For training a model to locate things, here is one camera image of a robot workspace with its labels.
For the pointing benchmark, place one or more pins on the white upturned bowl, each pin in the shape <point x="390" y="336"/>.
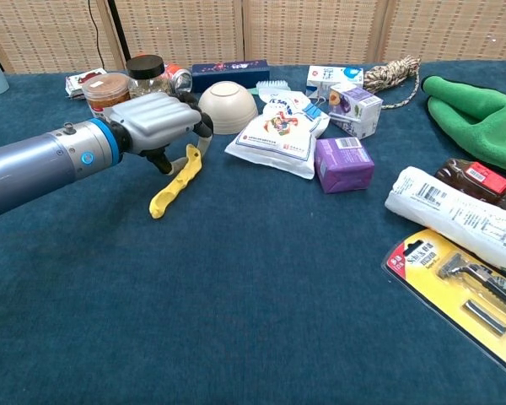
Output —
<point x="232" y="107"/>

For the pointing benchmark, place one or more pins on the white-wrapped yellow-cap bottle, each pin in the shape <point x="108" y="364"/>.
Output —
<point x="447" y="211"/>

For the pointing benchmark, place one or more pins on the brown sauce bottle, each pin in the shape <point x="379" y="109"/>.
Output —
<point x="455" y="175"/>

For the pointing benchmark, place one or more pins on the black tripod pole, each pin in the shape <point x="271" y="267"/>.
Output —
<point x="119" y="29"/>

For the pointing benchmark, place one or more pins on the black-lid glass seed jar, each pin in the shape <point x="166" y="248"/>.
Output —
<point x="145" y="67"/>

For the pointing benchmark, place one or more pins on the wrapped red cake snack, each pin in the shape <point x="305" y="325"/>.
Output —
<point x="78" y="80"/>

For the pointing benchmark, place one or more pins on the teal hair brush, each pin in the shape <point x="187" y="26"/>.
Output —
<point x="274" y="84"/>

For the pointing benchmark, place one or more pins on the clear tub brown paste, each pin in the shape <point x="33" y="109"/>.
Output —
<point x="105" y="90"/>

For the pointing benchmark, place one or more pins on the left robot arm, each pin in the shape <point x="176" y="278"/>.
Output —
<point x="33" y="164"/>

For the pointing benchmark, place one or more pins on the white printed powder bag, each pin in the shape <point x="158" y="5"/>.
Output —
<point x="274" y="139"/>

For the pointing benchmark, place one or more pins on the yellow razor blister pack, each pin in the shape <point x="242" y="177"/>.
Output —
<point x="430" y="270"/>

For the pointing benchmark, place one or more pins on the small purple drink carton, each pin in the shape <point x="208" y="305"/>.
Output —
<point x="358" y="109"/>

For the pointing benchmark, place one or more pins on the dark blue table cover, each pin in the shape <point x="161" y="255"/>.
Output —
<point x="236" y="295"/>

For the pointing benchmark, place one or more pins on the green microfiber cloth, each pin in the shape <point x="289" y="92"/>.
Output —
<point x="480" y="118"/>

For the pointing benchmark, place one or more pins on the bamboo folding screen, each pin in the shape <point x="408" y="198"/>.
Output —
<point x="312" y="29"/>

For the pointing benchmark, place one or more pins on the dark blue long box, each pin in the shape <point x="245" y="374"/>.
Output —
<point x="232" y="69"/>

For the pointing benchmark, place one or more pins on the purple soap box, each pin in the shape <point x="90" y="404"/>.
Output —
<point x="341" y="164"/>

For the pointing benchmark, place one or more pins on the white blue milk carton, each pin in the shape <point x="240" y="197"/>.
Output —
<point x="329" y="76"/>

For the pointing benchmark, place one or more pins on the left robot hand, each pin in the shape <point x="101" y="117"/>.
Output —
<point x="152" y="118"/>

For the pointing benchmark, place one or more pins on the blue binder clip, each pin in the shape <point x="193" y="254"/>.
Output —
<point x="312" y="110"/>

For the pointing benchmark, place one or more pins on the orange soda can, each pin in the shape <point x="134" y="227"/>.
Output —
<point x="181" y="80"/>

